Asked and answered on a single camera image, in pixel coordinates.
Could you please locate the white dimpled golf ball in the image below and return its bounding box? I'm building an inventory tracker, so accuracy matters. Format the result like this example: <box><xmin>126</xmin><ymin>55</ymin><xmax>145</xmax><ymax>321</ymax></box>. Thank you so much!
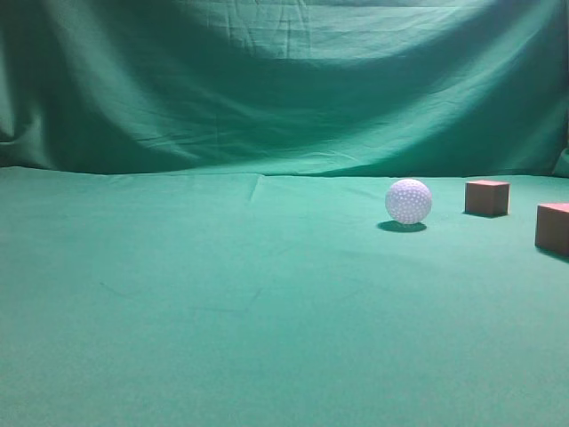
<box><xmin>385</xmin><ymin>179</ymin><xmax>433</xmax><ymax>225</ymax></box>

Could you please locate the brown wooden cube block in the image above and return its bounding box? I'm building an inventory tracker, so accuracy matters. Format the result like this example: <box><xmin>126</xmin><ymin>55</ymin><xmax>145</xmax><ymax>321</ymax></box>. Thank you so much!
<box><xmin>464</xmin><ymin>180</ymin><xmax>510</xmax><ymax>217</ymax></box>

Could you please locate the brown cube block at edge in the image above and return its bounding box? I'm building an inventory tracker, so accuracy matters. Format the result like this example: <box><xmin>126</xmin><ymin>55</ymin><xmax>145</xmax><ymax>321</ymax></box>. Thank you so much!
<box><xmin>534</xmin><ymin>202</ymin><xmax>568</xmax><ymax>257</ymax></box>

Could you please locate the green cloth backdrop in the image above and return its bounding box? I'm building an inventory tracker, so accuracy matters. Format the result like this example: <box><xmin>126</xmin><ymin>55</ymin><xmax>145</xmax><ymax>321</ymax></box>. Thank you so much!
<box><xmin>1</xmin><ymin>1</ymin><xmax>568</xmax><ymax>177</ymax></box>

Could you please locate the green table cloth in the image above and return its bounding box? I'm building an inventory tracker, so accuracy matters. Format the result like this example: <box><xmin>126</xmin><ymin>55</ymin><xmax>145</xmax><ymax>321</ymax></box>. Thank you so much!
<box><xmin>1</xmin><ymin>168</ymin><xmax>568</xmax><ymax>426</ymax></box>

